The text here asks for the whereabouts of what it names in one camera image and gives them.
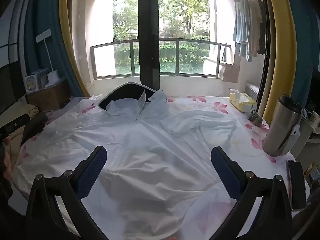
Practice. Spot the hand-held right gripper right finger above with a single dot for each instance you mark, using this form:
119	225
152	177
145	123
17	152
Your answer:
225	172

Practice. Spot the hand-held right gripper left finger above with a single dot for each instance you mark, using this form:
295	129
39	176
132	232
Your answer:
92	171

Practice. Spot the white shirt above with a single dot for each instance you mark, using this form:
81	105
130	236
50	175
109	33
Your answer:
150	150

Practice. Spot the person's left hand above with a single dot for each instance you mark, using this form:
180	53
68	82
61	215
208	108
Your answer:
6	162

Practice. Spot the beige cloth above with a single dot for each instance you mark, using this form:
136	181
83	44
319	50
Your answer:
26	111

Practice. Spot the dark grey cloth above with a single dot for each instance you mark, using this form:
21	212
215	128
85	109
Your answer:
36	126

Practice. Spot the black monitor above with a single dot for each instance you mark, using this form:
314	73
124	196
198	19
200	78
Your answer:
7	90

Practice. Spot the floral bedsheet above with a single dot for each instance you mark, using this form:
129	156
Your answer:
250	140

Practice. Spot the brown cardboard box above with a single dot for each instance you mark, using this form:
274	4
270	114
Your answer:
48	96

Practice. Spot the printed white box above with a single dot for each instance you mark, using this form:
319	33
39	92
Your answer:
36	80

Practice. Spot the small dark figurine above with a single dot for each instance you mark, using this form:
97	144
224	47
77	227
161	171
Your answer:
255	118

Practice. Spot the stainless steel thermos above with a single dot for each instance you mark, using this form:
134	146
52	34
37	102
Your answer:
281	127

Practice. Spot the black smartphone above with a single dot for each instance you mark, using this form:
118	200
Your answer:
296	185

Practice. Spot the yellow tissue box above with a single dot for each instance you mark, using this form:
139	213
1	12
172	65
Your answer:
242	102

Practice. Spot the white desk lamp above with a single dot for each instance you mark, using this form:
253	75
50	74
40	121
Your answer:
48	55

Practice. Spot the black office chair back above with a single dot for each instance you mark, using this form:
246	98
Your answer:
127	92

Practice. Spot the grey radiator unit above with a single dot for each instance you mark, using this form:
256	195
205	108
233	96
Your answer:
252	90

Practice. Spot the yellow curtain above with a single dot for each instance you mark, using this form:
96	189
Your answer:
280	42
68	42

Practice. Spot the cardboard box on balcony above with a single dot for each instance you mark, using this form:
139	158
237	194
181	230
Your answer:
228	73

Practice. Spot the teal curtain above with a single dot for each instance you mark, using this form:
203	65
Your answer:
47	17
303	42

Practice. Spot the black balcony railing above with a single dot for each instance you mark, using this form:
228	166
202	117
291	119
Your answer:
175	42

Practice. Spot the beige hanging garment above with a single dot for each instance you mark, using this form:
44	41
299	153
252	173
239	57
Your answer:
255	27

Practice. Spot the light blue hanging towel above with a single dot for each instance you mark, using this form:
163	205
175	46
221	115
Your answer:
242	25

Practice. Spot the dark hanging garment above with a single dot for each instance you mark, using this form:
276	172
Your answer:
262	27

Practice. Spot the black window frame post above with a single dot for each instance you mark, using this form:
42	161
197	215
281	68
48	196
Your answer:
148	35

